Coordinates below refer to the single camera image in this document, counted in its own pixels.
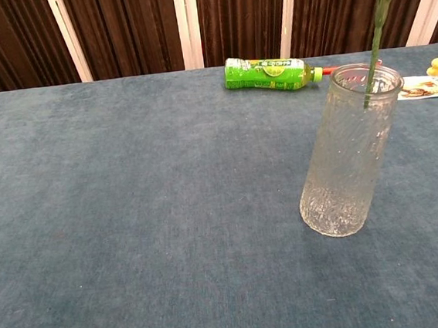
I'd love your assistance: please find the pink artificial flower bouquet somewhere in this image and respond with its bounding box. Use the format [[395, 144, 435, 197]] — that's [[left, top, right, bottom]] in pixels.
[[353, 0, 428, 110]]

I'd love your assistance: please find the blue tablecloth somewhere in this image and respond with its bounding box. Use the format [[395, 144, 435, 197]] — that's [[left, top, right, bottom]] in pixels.
[[0, 42, 438, 328]]

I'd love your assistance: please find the transparent textured glass vase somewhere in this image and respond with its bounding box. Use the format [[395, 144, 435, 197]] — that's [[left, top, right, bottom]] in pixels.
[[286, 58, 419, 242]]

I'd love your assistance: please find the green tea bottle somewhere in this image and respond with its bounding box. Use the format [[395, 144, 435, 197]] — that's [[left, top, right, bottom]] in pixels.
[[221, 48, 326, 98]]

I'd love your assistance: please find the red coiled stick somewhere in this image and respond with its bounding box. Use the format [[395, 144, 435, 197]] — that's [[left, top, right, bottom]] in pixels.
[[321, 60, 385, 76]]

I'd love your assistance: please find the dark brown pleated curtain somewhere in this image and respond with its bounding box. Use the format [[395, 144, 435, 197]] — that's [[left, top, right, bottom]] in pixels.
[[0, 0, 438, 95]]

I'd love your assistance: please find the food picture card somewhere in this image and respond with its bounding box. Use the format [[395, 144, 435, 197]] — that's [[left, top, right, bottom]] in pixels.
[[395, 73, 438, 103]]

